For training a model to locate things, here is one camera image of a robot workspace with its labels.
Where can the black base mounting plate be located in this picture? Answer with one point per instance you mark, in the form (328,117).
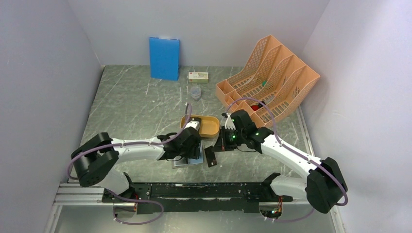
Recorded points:
(207,197)

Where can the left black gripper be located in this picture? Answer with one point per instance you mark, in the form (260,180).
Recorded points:
(195,152)

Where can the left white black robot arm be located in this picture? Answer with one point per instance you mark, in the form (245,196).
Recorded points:
(94,161)

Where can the small white red box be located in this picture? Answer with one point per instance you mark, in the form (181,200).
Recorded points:
(198,77)

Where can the red black object in rack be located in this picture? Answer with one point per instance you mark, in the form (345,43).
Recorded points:
(257,106)

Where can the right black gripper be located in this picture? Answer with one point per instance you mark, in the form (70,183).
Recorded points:
(223,145)

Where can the small clear plastic cup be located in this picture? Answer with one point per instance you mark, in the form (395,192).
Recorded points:
(195,92)

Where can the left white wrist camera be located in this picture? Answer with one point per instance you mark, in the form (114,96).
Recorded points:
(195,122)

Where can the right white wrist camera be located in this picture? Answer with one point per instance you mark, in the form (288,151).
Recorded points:
(229,124)

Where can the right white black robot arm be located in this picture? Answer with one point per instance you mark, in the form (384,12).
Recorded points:
(320,181)

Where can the blue board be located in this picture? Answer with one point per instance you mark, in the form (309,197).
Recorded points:
(164,58)

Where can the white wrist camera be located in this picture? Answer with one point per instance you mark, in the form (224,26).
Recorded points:
(195,122)
(229,124)

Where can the orange file organizer rack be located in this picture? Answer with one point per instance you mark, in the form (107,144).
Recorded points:
(289,80)

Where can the grey card holder wallet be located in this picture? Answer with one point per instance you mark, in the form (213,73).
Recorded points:
(184,162)

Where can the yellow oval tray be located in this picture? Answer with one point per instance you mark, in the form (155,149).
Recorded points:
(209,128)

